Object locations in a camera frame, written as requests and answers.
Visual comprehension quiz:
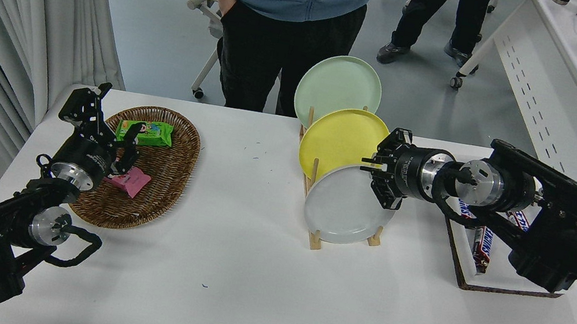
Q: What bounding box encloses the wooden plate rack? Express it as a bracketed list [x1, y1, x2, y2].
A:
[279, 96, 404, 262]

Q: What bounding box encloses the green snack packet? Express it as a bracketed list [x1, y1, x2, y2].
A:
[114, 115, 176, 152]

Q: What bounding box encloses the pale green plate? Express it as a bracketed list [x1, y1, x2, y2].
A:
[290, 48, 388, 140]

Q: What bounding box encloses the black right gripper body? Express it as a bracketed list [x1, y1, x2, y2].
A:
[388, 142, 435, 202]

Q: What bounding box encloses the pink snack packet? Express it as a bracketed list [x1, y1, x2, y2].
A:
[106, 161, 154, 201]

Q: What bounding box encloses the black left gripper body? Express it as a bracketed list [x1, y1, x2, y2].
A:
[50, 126, 122, 189]

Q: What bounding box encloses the grey plate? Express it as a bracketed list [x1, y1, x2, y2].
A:
[299, 157, 403, 254]

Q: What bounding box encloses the person in black trousers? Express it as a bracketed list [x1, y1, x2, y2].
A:
[376, 0, 498, 81]

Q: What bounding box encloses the white tray with cork base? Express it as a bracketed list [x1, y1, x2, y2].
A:
[419, 149, 577, 307]

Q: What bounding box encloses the yellow plate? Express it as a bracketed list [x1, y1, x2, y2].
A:
[294, 101, 395, 192]

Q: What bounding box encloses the brown wicker basket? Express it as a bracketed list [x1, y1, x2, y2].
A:
[66, 95, 206, 242]

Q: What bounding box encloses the person in blue top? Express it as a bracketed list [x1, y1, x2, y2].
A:
[166, 0, 378, 129]

